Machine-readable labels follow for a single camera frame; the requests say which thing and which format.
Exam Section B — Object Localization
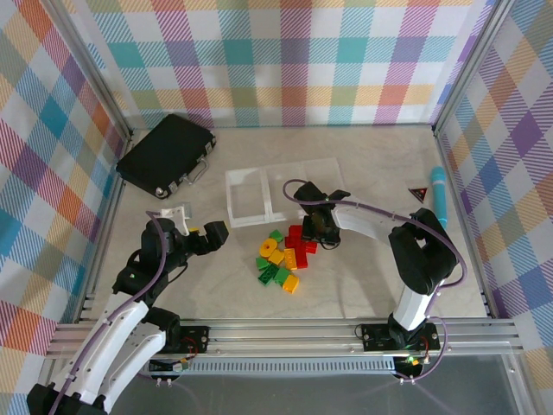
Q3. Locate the aluminium side rail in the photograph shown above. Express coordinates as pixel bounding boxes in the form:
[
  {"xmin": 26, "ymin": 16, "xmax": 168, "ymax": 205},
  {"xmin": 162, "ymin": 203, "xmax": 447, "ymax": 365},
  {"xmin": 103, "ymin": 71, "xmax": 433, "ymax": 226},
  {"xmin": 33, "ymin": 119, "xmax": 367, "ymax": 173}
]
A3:
[
  {"xmin": 71, "ymin": 129, "xmax": 134, "ymax": 323},
  {"xmin": 433, "ymin": 128, "xmax": 498, "ymax": 320}
]

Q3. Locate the wide aluminium base rail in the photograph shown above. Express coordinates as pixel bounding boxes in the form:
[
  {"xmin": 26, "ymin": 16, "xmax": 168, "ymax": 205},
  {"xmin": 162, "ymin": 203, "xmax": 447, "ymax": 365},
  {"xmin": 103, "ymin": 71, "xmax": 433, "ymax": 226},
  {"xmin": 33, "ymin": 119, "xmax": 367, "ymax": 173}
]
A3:
[{"xmin": 45, "ymin": 318, "xmax": 524, "ymax": 361}]

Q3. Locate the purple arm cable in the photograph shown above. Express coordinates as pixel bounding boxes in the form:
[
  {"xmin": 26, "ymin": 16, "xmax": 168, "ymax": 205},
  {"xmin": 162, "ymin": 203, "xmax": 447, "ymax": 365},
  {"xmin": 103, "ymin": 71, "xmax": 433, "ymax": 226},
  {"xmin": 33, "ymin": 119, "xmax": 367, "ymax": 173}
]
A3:
[
  {"xmin": 47, "ymin": 210, "xmax": 168, "ymax": 415},
  {"xmin": 283, "ymin": 178, "xmax": 469, "ymax": 384}
]

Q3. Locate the grey slotted cable duct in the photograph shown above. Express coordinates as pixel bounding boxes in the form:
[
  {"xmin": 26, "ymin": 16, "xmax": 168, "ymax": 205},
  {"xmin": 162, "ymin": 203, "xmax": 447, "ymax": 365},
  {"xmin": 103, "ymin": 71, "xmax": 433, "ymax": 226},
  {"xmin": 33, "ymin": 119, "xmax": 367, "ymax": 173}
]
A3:
[{"xmin": 185, "ymin": 360, "xmax": 397, "ymax": 376}]

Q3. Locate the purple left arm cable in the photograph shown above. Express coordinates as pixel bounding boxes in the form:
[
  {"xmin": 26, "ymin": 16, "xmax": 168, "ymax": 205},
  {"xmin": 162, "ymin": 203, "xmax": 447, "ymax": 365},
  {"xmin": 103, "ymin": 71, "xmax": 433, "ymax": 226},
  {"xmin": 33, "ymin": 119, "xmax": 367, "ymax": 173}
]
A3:
[{"xmin": 47, "ymin": 210, "xmax": 168, "ymax": 415}]

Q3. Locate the grey metal panel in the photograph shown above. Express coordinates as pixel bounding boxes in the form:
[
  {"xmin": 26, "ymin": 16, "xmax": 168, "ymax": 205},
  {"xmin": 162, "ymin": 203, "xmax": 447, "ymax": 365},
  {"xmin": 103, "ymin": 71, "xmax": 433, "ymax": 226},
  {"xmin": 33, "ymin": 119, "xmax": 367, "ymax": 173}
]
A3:
[{"xmin": 38, "ymin": 354, "xmax": 533, "ymax": 415}]

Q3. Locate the black carrying case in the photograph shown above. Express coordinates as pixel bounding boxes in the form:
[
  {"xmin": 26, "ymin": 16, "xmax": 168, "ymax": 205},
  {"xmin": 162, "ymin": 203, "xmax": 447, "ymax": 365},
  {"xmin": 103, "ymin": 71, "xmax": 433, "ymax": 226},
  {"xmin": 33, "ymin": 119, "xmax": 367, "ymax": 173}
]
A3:
[{"xmin": 116, "ymin": 113, "xmax": 218, "ymax": 201}]

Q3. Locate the small circuit board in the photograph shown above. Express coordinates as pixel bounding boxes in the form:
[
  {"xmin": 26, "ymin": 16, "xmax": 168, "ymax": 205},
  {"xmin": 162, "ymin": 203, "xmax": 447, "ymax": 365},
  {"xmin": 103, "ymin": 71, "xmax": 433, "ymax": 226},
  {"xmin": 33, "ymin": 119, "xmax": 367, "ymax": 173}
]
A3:
[
  {"xmin": 149, "ymin": 357, "xmax": 192, "ymax": 376},
  {"xmin": 396, "ymin": 354, "xmax": 427, "ymax": 370}
]

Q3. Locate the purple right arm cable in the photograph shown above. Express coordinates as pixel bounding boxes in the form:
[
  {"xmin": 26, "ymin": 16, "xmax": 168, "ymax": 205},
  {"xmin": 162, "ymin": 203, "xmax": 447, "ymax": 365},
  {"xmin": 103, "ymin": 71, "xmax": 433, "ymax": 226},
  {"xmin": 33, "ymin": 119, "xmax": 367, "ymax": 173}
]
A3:
[{"xmin": 283, "ymin": 178, "xmax": 469, "ymax": 384}]

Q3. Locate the dark green square lego brick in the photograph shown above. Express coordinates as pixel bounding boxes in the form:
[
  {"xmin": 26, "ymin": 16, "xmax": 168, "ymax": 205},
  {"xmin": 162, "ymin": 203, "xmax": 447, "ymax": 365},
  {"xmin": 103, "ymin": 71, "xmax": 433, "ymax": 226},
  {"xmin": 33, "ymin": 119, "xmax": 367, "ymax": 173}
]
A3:
[{"xmin": 257, "ymin": 265, "xmax": 280, "ymax": 288}]

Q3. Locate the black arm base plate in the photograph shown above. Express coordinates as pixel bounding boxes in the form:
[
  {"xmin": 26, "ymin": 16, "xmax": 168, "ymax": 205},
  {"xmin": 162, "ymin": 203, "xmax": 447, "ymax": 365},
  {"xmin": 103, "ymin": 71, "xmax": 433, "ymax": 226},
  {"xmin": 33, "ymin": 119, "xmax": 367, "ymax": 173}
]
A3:
[
  {"xmin": 360, "ymin": 322, "xmax": 438, "ymax": 353},
  {"xmin": 180, "ymin": 325, "xmax": 212, "ymax": 354}
]

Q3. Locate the aluminium corner post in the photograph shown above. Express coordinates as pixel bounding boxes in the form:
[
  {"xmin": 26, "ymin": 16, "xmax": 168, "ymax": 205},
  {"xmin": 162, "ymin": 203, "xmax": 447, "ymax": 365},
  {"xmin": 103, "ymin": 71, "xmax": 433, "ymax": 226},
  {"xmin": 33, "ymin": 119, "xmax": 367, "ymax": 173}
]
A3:
[
  {"xmin": 41, "ymin": 0, "xmax": 136, "ymax": 139},
  {"xmin": 432, "ymin": 0, "xmax": 516, "ymax": 134}
]

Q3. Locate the teal marker pen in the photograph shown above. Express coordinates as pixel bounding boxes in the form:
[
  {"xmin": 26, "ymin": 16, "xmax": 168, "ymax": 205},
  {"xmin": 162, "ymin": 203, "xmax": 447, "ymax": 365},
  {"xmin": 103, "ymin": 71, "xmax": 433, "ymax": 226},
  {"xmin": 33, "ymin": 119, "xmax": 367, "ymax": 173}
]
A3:
[{"xmin": 428, "ymin": 166, "xmax": 450, "ymax": 228}]

